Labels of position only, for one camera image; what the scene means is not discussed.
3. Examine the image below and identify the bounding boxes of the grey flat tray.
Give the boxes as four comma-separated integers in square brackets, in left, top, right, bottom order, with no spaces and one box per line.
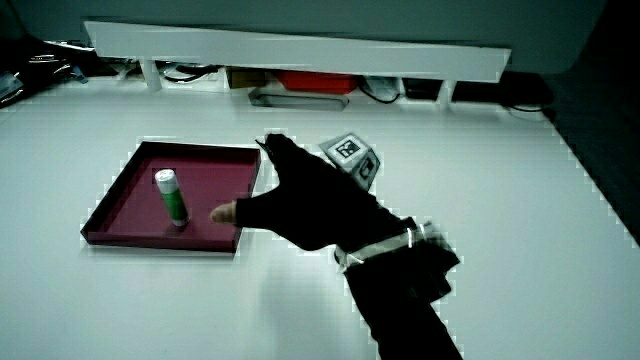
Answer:
[247,87,351,113]

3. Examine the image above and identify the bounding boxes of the white device with cable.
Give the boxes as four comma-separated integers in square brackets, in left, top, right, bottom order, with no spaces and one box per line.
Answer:
[357,75,402,105]

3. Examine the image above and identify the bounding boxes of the person's right hand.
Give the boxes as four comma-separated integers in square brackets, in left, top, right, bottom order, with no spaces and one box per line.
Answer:
[209,132,440,272]

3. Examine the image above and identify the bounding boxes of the black cable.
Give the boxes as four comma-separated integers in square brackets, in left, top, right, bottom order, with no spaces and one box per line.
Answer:
[161,63,222,84]

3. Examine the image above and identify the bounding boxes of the white desk shelf riser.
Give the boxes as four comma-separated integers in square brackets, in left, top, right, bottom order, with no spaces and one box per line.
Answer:
[83,19,513,109]

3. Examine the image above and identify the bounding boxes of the person's right forearm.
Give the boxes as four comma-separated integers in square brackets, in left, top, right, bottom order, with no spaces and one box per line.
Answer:
[343,233,464,360]

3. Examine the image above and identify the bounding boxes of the brown cardboard box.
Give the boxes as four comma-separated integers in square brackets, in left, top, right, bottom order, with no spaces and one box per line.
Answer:
[225,66,269,91]

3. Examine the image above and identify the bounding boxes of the black box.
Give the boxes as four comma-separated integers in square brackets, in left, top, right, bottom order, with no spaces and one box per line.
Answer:
[402,77,444,101]

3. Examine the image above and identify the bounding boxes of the maroon square tray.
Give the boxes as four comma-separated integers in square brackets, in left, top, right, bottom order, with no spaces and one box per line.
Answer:
[80,140,263,254]

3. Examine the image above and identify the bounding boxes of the black clutter pile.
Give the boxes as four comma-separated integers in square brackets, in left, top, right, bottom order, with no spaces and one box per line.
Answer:
[0,33,97,109]

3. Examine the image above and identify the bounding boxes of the red box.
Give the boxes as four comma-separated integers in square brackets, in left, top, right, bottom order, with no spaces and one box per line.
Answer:
[273,69,360,96]

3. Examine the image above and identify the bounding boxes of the green white glue stick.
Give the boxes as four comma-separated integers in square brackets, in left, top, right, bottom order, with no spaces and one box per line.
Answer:
[154,168,191,228]

